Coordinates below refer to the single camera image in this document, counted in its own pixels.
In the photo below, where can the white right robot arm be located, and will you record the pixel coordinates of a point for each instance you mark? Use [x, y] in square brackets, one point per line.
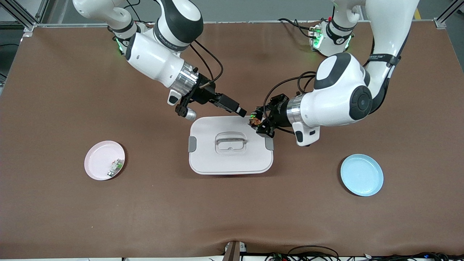
[156, 59]

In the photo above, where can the blue round plate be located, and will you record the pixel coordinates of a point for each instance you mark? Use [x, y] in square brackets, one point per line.
[362, 175]

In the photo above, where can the green white switch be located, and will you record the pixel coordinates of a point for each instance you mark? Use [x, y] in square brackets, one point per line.
[115, 168]

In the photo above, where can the brown table mat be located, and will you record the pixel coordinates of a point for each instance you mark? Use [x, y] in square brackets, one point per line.
[232, 210]

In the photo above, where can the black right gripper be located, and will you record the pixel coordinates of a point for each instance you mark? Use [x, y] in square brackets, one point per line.
[204, 95]

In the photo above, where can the aluminium frame post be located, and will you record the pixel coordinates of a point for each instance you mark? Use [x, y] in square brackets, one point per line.
[25, 14]
[446, 18]

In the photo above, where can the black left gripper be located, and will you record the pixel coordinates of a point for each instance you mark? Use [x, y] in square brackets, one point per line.
[278, 110]

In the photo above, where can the white lidded storage box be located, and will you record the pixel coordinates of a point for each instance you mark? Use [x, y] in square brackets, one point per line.
[231, 159]

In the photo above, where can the black orange switch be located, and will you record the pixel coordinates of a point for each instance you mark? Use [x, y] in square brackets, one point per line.
[255, 121]

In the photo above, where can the silver table edge rail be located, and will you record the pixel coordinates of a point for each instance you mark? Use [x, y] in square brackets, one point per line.
[235, 22]

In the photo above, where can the pink round plate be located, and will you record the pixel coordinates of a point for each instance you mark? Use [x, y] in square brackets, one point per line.
[99, 161]

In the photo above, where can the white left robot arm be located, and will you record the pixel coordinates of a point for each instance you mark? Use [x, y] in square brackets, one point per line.
[337, 98]

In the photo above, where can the brown metal table bracket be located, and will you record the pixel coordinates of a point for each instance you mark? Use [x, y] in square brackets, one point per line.
[233, 252]

